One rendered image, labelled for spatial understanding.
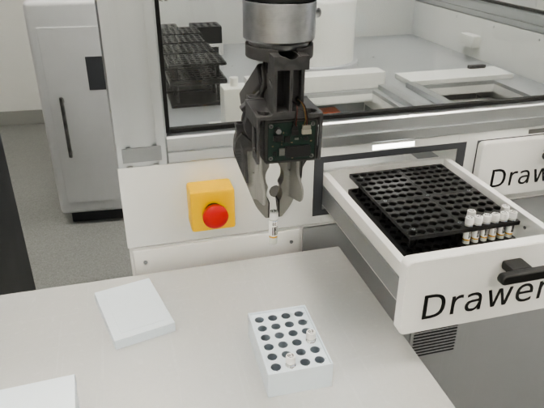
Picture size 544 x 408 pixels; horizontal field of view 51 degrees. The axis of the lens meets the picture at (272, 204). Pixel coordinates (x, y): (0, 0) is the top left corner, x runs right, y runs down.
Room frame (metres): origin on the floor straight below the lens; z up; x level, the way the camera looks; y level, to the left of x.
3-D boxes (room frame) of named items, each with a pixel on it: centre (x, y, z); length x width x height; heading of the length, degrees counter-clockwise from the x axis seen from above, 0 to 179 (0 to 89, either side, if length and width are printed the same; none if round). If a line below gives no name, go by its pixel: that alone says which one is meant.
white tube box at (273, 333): (0.59, -0.02, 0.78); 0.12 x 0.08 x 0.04; 14
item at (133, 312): (0.68, 0.21, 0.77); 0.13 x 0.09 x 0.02; 28
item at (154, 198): (1.40, -0.13, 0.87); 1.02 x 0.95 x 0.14; 105
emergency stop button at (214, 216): (0.79, 0.09, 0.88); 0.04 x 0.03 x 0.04; 105
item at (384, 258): (0.81, -0.24, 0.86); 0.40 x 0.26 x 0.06; 15
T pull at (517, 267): (0.59, -0.31, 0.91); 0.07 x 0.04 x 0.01; 105
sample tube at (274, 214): (0.62, 0.00, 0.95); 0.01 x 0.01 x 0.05
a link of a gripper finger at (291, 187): (0.60, -0.02, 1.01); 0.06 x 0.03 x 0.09; 14
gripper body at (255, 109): (0.59, -0.01, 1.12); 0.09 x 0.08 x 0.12; 14
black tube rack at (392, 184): (0.81, -0.25, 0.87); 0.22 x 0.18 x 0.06; 15
